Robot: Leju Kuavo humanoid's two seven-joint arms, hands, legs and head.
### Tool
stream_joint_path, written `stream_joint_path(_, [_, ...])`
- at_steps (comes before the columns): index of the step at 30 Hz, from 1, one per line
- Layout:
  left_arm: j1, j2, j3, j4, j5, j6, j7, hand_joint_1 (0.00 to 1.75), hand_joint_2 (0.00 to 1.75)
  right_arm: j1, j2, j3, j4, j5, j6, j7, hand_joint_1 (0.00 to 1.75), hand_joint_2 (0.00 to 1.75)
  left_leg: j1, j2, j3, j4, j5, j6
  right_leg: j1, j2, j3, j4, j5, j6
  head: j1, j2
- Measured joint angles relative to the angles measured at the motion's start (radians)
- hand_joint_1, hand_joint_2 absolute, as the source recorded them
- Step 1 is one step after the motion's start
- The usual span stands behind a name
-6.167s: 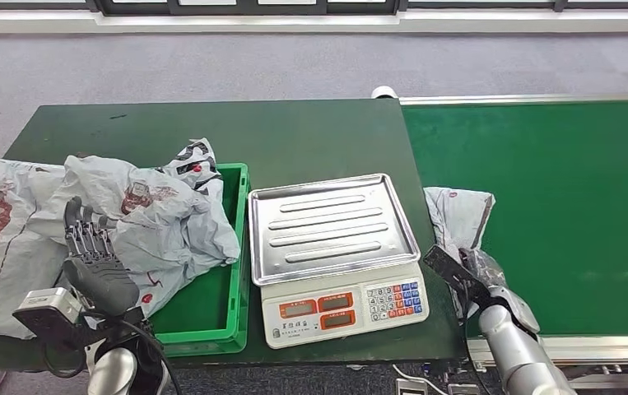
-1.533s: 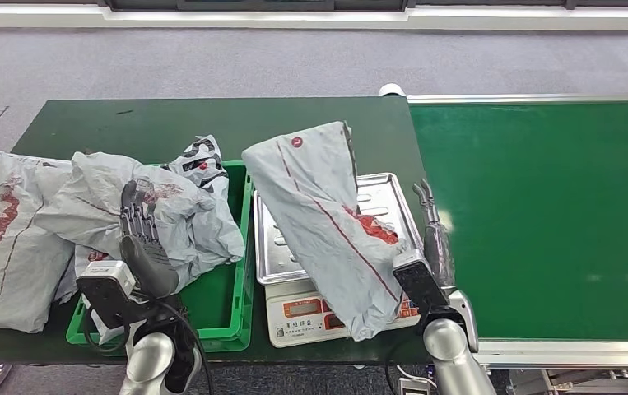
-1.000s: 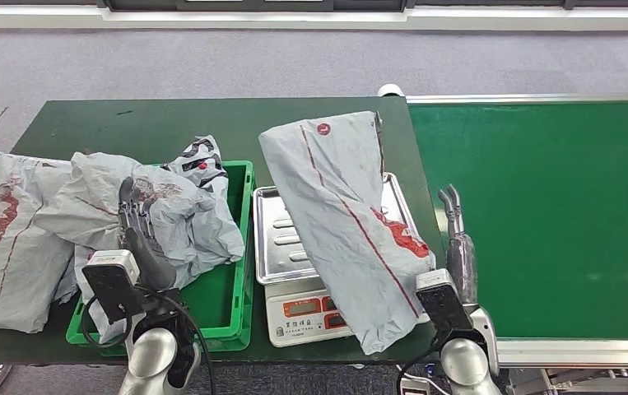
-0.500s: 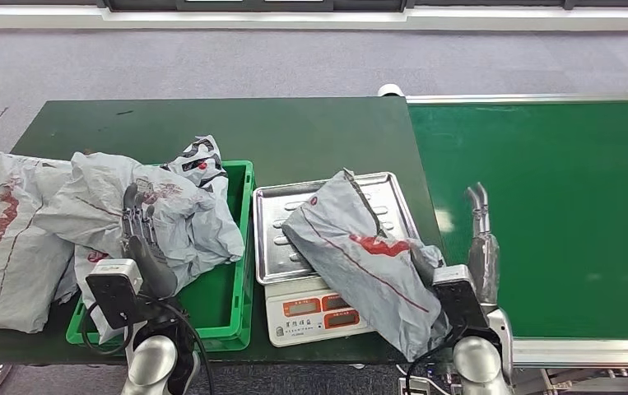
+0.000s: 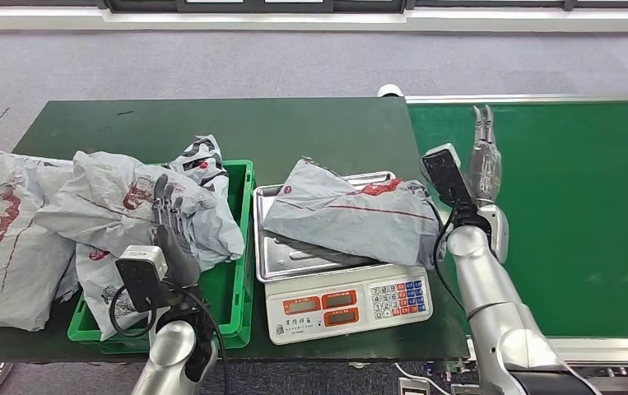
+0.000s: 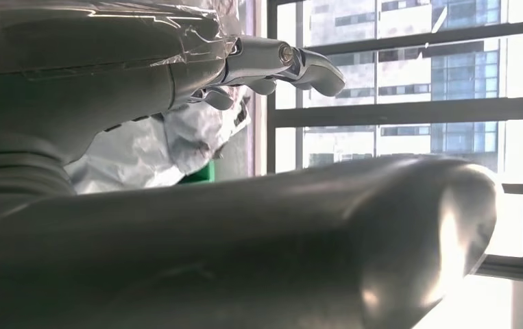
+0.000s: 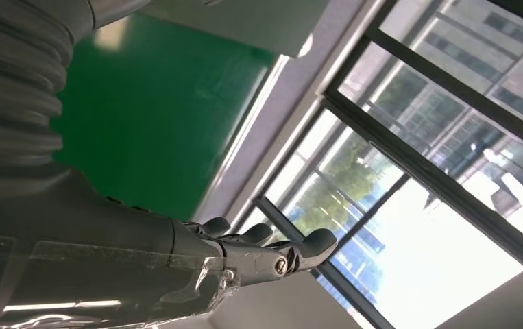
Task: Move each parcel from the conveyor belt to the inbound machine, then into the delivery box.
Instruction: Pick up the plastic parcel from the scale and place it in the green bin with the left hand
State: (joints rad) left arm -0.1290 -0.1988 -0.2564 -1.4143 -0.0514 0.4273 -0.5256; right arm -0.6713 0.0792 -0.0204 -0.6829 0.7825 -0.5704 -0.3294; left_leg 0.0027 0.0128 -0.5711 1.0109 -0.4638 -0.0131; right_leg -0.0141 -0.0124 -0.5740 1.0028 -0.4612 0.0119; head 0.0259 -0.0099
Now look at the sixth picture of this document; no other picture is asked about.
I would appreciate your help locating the grey parcel red print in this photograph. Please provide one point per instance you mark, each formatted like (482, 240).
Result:
(120, 159)

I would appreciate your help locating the parcel with black lettering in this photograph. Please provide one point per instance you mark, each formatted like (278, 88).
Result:
(202, 131)

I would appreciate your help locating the dark window frame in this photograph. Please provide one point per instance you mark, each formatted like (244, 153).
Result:
(402, 111)

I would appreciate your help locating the green plastic crate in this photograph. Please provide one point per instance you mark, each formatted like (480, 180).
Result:
(202, 175)

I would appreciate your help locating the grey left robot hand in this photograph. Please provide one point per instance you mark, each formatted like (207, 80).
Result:
(197, 254)

